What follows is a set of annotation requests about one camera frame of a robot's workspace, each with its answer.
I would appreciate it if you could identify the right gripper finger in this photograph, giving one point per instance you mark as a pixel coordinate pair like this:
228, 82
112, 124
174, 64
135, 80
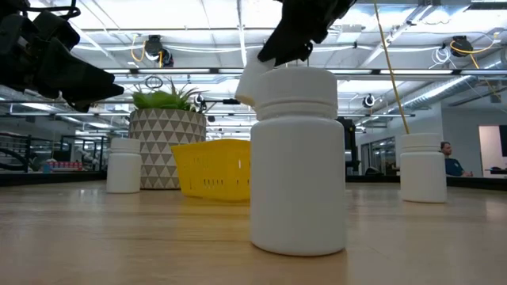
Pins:
287, 45

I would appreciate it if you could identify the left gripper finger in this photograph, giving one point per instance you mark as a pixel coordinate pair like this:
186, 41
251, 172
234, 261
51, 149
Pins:
81, 107
79, 79

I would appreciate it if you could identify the yellow plastic basket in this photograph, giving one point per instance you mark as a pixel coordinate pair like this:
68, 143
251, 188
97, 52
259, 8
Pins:
214, 170

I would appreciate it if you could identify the red white packages row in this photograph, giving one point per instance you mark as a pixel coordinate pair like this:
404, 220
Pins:
65, 165

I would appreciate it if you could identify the green succulent plant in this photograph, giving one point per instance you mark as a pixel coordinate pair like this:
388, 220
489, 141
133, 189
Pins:
158, 101

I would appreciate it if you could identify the triangle-patterned plant pot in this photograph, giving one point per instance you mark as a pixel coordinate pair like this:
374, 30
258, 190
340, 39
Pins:
158, 134

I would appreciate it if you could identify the black monitor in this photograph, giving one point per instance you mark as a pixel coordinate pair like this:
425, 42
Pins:
350, 134

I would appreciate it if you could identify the person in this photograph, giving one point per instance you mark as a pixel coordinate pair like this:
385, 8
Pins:
452, 166

